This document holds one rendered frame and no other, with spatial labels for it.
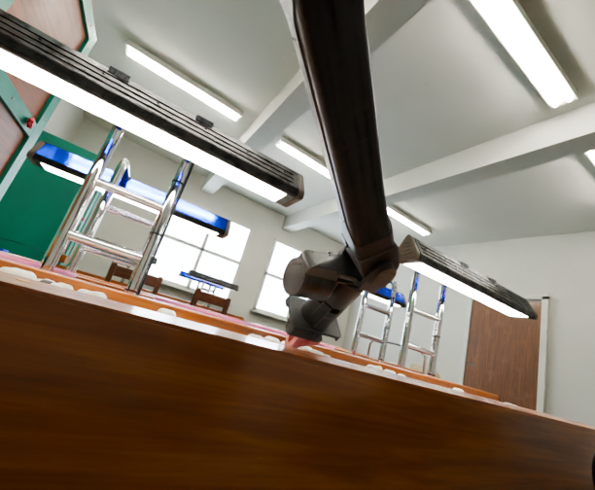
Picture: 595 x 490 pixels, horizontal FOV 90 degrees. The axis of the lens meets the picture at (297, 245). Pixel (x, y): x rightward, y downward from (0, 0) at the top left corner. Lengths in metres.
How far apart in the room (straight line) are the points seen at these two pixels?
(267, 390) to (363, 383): 0.10
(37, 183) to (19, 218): 0.32
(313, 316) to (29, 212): 2.98
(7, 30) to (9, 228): 2.71
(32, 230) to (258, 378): 3.08
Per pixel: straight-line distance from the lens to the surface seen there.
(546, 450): 0.64
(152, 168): 5.87
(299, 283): 0.42
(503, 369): 5.21
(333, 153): 0.31
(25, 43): 0.65
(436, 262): 0.89
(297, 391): 0.28
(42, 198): 3.30
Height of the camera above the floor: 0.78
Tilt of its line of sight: 16 degrees up
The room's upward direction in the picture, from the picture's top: 16 degrees clockwise
